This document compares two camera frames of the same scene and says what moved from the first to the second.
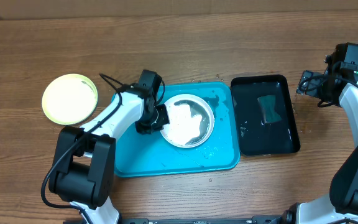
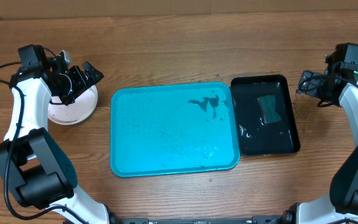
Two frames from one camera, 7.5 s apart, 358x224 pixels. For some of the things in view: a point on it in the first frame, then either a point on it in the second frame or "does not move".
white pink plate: x=191 y=121 -> x=82 y=109
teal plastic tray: x=153 y=154 does not move
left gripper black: x=163 y=119 -> x=82 y=83
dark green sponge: x=267 y=104 does not move
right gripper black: x=313 y=93 does not move
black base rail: x=255 y=219 does not move
